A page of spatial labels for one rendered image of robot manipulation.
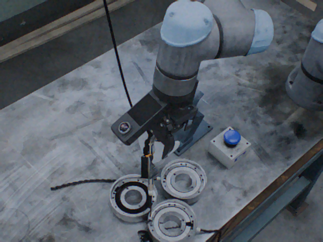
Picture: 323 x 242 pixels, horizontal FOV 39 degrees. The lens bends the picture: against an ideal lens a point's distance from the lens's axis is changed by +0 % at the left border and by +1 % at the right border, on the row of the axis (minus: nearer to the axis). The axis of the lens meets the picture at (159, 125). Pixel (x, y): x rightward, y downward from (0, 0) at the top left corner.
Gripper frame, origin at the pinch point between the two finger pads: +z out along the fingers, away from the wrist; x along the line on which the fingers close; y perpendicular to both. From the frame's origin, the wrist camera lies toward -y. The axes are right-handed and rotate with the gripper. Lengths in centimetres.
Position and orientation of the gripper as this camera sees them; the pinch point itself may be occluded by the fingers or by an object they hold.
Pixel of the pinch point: (148, 158)
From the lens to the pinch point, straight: 94.5
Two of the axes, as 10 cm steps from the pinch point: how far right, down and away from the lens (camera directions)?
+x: -6.6, -6.2, 4.3
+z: -1.5, 6.7, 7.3
